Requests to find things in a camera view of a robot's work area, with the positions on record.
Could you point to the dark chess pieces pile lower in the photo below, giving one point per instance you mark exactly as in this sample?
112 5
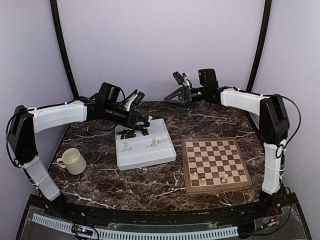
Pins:
126 134

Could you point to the black frame post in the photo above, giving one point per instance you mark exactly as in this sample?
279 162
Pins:
260 45
62 47

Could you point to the wooden chess board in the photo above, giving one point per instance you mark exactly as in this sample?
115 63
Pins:
212 158

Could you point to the cream ribbed ceramic mug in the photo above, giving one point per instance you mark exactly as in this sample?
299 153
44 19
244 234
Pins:
73 161

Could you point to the dark chess pieces pile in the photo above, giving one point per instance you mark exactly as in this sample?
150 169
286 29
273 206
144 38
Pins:
144 132
126 134

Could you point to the black front rail base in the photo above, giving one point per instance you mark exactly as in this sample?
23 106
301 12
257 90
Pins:
283 220

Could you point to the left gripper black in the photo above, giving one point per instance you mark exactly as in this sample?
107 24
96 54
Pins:
135 115

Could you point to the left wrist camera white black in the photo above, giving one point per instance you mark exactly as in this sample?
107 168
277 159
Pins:
134 99

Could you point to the white plastic divided tray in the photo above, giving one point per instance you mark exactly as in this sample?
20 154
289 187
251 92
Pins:
144 151

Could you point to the black left frame post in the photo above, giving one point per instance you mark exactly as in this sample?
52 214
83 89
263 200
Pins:
62 47

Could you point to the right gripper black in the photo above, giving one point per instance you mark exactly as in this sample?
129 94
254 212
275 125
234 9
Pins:
181 93

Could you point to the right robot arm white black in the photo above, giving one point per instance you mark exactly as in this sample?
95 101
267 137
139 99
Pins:
273 126

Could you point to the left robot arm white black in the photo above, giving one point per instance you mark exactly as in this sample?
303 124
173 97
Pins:
23 128

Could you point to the dark chess pieces pile upper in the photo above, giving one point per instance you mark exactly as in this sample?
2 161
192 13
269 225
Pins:
144 132

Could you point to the white chess piece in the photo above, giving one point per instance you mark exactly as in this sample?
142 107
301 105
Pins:
150 118
225 178

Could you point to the white slotted cable duct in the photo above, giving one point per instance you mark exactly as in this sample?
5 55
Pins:
120 231

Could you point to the black right frame post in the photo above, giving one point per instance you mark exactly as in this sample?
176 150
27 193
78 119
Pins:
260 45

